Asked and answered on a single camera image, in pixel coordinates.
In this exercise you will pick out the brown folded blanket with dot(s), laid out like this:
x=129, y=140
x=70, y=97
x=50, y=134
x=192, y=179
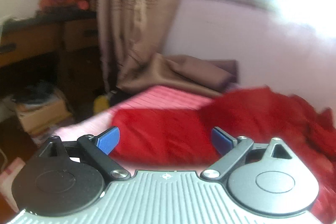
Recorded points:
x=209, y=78

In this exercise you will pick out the brown patterned curtain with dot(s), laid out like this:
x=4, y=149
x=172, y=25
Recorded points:
x=131, y=33

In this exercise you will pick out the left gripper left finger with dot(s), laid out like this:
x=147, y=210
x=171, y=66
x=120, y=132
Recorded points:
x=66, y=177

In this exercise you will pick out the cardboard box on floor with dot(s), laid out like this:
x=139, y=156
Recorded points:
x=36, y=117

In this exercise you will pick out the wooden desk with drawers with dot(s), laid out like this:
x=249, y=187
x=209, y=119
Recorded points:
x=61, y=50

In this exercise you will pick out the yellow object on floor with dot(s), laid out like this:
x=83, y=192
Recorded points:
x=100, y=104

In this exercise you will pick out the pink striped bed sheet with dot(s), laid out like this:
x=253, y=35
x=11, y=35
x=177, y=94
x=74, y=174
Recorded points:
x=157, y=97

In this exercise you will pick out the red puffer jacket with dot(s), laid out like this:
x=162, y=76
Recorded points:
x=182, y=137

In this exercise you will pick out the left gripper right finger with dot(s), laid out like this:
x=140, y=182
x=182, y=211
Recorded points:
x=267, y=179

